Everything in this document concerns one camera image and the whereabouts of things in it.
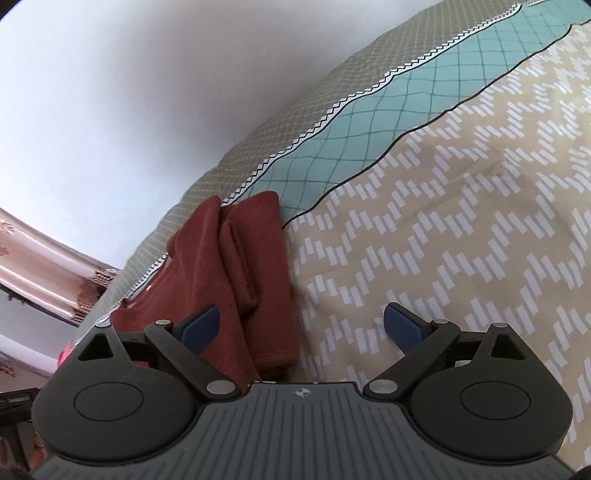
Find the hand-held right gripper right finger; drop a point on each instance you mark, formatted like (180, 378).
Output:
(401, 325)

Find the maroon long-sleeved sweater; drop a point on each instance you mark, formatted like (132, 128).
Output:
(203, 258)

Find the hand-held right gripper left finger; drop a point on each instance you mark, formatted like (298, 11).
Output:
(201, 325)

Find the black window frame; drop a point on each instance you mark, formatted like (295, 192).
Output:
(9, 295)

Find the patterned beige teal bedsheet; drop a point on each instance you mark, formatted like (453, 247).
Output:
(415, 207)

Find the pink embroidered curtain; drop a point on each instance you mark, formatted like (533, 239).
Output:
(41, 272)

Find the pink blanket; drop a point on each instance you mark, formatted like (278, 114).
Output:
(63, 355)

